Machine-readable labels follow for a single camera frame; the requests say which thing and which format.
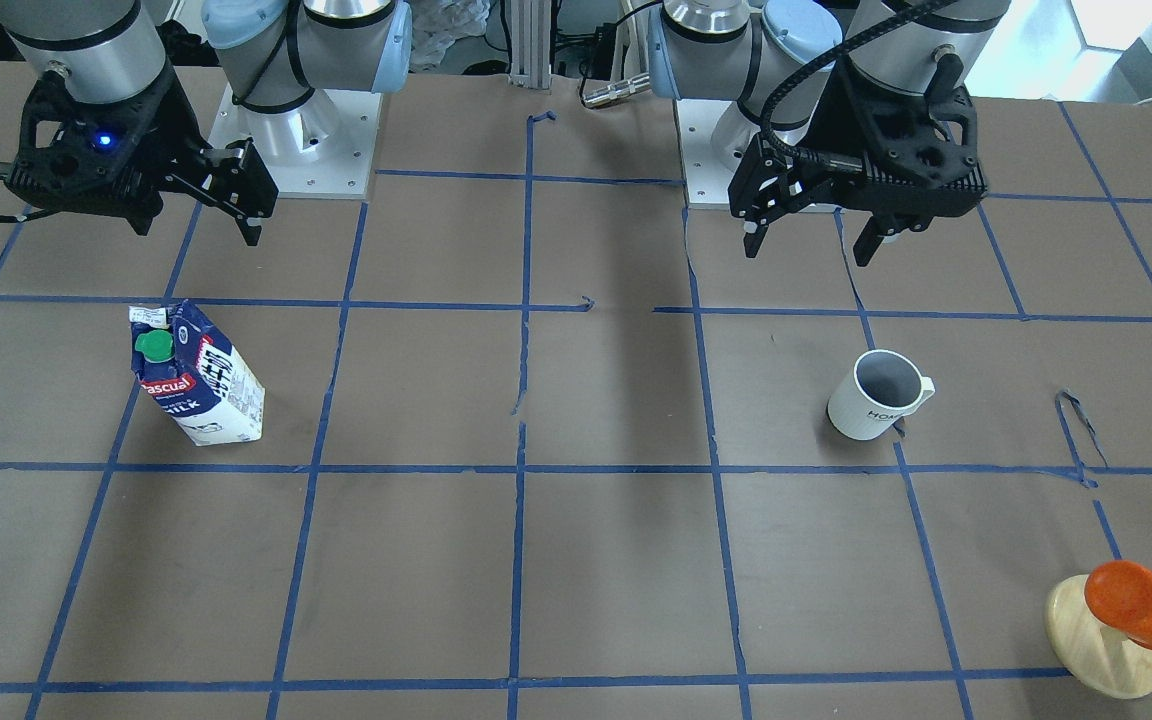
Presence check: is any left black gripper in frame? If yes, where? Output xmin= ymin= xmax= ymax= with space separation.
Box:
xmin=728 ymin=50 xmax=990 ymax=266

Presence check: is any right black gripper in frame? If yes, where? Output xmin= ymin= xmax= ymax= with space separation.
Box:
xmin=5 ymin=61 xmax=279 ymax=247

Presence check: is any white ribbed mug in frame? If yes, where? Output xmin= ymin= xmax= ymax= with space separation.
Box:
xmin=826 ymin=348 xmax=937 ymax=441

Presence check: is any blue white milk carton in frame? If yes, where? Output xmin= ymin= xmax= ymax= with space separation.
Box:
xmin=128 ymin=300 xmax=265 ymax=446

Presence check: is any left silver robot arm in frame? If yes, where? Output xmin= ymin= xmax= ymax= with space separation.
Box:
xmin=646 ymin=1 xmax=1010 ymax=266

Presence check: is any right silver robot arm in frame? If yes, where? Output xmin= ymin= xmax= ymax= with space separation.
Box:
xmin=0 ymin=1 xmax=414 ymax=247

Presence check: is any orange mug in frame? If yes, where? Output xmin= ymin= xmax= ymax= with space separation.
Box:
xmin=1084 ymin=560 xmax=1152 ymax=650

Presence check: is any wooden mug tree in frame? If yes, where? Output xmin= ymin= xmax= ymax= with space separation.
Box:
xmin=1044 ymin=574 xmax=1152 ymax=700

